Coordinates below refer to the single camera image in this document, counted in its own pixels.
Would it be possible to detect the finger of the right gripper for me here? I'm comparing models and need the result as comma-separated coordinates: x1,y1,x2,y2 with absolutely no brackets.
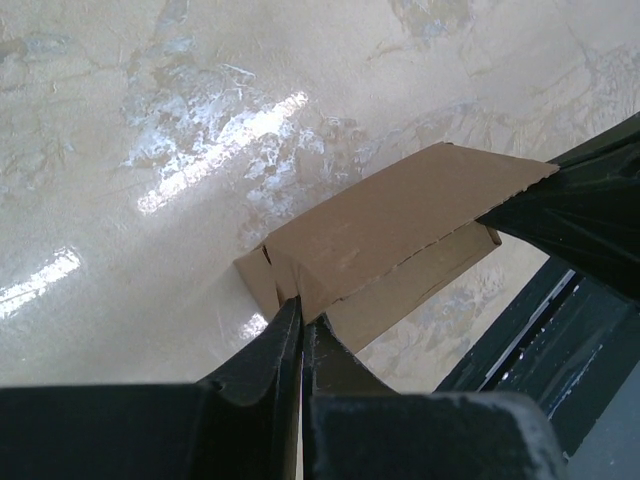
549,112,640,168
479,139,639,300

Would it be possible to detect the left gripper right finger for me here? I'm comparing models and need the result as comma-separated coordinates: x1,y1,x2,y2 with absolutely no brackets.
302,317,568,479

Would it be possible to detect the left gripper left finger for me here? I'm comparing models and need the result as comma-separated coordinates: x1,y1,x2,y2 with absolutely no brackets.
1,298,303,479

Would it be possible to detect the brown cardboard box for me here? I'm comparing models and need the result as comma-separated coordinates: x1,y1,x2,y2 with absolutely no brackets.
235,143,557,352

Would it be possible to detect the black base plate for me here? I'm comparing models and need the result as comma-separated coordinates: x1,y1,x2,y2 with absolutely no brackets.
436,258,639,479

